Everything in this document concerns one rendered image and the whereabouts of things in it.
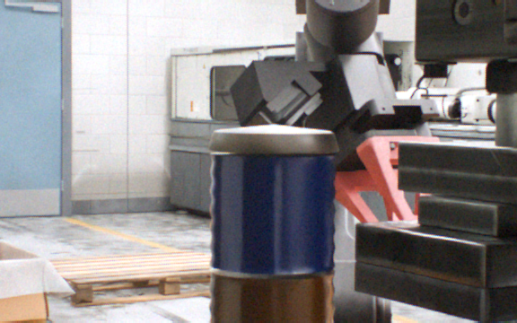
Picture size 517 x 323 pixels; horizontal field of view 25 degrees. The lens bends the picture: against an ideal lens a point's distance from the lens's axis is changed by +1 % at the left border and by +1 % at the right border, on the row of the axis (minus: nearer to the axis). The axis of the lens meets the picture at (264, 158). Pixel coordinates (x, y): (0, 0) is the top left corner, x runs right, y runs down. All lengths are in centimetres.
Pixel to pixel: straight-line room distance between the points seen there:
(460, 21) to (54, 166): 1131
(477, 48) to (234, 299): 28
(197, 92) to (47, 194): 178
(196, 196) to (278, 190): 1131
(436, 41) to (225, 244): 29
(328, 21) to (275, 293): 58
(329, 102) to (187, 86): 1095
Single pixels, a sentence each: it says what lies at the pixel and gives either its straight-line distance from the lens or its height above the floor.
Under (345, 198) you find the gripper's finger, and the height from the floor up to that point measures 113.
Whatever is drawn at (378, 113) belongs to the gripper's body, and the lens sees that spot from 89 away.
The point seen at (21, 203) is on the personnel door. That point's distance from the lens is 1180.
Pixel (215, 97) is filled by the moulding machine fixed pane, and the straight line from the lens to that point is 1129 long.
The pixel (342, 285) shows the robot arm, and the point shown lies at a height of 105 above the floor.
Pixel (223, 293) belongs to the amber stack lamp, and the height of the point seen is 115.
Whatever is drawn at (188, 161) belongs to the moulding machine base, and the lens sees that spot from 1178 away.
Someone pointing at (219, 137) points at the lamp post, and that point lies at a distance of 34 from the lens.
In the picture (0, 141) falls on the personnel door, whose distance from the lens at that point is 1171.
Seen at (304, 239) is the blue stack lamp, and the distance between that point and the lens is 34.
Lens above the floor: 121
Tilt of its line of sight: 3 degrees down
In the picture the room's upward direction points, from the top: 1 degrees clockwise
